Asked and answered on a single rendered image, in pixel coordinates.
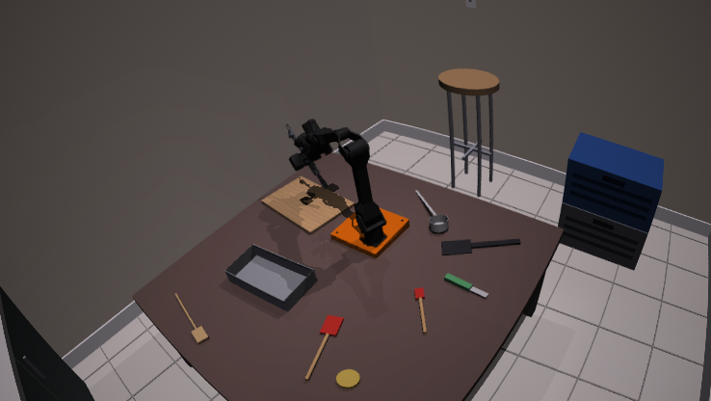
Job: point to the grey saucepan with long handle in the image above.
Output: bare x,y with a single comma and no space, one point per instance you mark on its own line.
438,223

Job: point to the grey roasting tin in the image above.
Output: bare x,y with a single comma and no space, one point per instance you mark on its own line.
271,277

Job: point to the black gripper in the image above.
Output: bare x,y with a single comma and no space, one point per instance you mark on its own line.
302,159

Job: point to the yellow round disc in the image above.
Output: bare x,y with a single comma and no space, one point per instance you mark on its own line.
348,378

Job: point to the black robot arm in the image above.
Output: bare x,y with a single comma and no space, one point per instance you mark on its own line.
368,214

